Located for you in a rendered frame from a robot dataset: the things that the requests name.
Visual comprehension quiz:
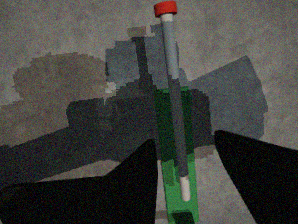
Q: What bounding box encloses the grey metal pin with red cap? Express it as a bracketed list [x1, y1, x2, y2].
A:
[154, 1, 190, 201]

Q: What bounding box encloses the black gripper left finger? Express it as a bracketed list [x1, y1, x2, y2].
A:
[0, 139, 158, 224]

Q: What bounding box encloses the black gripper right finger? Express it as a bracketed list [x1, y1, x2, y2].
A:
[214, 130, 298, 224]

